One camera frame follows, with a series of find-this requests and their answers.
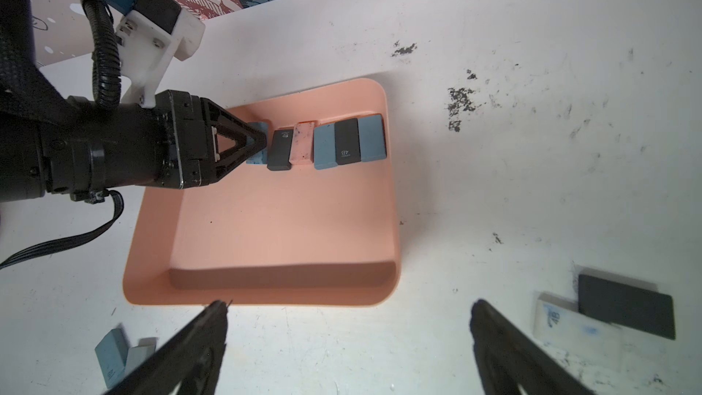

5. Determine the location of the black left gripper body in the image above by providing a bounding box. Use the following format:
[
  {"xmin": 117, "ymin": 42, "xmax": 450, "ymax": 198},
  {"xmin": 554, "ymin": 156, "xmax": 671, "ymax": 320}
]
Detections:
[{"xmin": 153, "ymin": 90, "xmax": 218, "ymax": 189}]

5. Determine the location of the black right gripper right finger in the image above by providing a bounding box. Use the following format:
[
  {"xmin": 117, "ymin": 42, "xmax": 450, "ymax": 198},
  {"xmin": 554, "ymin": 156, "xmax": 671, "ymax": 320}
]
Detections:
[{"xmin": 470, "ymin": 299, "xmax": 592, "ymax": 394}]

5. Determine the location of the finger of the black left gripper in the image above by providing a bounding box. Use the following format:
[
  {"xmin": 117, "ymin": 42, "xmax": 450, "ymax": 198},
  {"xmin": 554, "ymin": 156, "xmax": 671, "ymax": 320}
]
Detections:
[{"xmin": 205, "ymin": 99, "xmax": 268, "ymax": 183}]

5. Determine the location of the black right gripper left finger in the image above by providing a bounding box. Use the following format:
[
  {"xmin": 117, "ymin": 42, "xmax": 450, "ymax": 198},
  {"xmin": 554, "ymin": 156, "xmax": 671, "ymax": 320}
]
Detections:
[{"xmin": 107, "ymin": 300, "xmax": 228, "ymax": 395}]

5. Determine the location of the teal eraser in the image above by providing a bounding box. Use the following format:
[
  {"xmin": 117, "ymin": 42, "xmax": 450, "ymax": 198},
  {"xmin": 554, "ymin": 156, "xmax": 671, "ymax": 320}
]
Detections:
[
  {"xmin": 314, "ymin": 124, "xmax": 337, "ymax": 170},
  {"xmin": 245, "ymin": 121, "xmax": 271, "ymax": 166},
  {"xmin": 358, "ymin": 114, "xmax": 387, "ymax": 162}
]

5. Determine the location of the white eraser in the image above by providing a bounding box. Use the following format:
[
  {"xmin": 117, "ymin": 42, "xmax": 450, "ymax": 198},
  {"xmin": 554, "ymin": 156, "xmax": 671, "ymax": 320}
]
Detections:
[{"xmin": 533, "ymin": 297, "xmax": 623, "ymax": 370}]

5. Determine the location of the pink eraser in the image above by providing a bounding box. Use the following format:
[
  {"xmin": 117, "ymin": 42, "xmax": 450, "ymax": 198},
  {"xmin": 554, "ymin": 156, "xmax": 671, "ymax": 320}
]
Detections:
[{"xmin": 289, "ymin": 122, "xmax": 316, "ymax": 166}]

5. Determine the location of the pink plastic storage tray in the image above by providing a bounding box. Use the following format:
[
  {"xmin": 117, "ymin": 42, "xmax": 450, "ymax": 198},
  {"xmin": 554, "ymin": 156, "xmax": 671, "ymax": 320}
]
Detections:
[{"xmin": 122, "ymin": 78, "xmax": 401, "ymax": 307}]

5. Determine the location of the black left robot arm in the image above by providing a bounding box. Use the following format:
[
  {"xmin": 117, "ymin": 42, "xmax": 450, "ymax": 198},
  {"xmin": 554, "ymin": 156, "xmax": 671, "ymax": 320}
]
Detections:
[{"xmin": 1, "ymin": 0, "xmax": 268, "ymax": 203}]

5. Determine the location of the grey eraser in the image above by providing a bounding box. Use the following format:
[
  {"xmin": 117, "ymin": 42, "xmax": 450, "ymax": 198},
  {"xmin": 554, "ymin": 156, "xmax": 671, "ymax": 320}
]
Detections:
[
  {"xmin": 94, "ymin": 327, "xmax": 130, "ymax": 390},
  {"xmin": 126, "ymin": 338, "xmax": 157, "ymax": 369}
]

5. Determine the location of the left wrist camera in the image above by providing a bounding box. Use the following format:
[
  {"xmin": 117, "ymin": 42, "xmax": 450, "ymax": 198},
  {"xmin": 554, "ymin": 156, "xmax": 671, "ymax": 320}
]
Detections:
[{"xmin": 104, "ymin": 0, "xmax": 205, "ymax": 109}]

